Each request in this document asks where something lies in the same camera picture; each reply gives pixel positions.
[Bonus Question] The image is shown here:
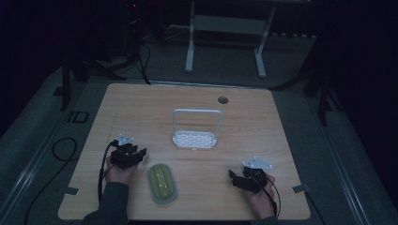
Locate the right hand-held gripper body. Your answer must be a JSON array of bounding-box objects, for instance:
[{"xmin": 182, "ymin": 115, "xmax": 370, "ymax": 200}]
[{"xmin": 237, "ymin": 156, "xmax": 274, "ymax": 195}]

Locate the white rack with handle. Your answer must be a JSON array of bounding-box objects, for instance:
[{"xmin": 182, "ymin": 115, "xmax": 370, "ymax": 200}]
[{"xmin": 171, "ymin": 108, "xmax": 223, "ymax": 151}]

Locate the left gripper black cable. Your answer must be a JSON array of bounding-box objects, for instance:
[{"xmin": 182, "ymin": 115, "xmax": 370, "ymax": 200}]
[{"xmin": 97, "ymin": 141, "xmax": 118, "ymax": 204}]

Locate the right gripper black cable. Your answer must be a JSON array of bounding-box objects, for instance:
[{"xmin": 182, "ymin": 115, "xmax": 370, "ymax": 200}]
[{"xmin": 253, "ymin": 174, "xmax": 282, "ymax": 219}]

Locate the green sponge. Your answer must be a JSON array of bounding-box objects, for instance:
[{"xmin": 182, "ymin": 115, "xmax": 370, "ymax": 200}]
[{"xmin": 149, "ymin": 163, "xmax": 175, "ymax": 200}]

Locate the person's right hand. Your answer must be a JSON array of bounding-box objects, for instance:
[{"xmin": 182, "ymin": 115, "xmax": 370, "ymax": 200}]
[{"xmin": 243, "ymin": 173, "xmax": 277, "ymax": 220}]

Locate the person's left hand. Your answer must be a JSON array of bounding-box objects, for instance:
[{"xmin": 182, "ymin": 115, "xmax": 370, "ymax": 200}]
[{"xmin": 104, "ymin": 156, "xmax": 139, "ymax": 186}]

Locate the white metal desk frame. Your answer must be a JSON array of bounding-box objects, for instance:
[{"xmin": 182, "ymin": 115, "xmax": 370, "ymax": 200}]
[{"xmin": 184, "ymin": 0, "xmax": 278, "ymax": 80}]

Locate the black floor cable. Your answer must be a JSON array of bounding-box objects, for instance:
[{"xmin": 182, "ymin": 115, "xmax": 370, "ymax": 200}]
[{"xmin": 23, "ymin": 136, "xmax": 79, "ymax": 225}]

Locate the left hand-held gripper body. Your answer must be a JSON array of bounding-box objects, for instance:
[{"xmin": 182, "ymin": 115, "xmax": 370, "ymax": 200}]
[{"xmin": 109, "ymin": 133, "xmax": 141, "ymax": 171}]

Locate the black metal stand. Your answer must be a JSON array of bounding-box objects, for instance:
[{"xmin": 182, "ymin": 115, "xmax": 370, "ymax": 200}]
[
  {"xmin": 303, "ymin": 69, "xmax": 344, "ymax": 128},
  {"xmin": 59, "ymin": 51, "xmax": 128, "ymax": 113}
]

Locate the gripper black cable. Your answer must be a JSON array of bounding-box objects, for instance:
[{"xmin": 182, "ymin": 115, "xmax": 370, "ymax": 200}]
[
  {"xmin": 97, "ymin": 141, "xmax": 118, "ymax": 204},
  {"xmin": 253, "ymin": 174, "xmax": 282, "ymax": 219}
]

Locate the black hanging cable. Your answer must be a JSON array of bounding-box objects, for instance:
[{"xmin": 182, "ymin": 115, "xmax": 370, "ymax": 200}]
[{"xmin": 136, "ymin": 37, "xmax": 153, "ymax": 86}]

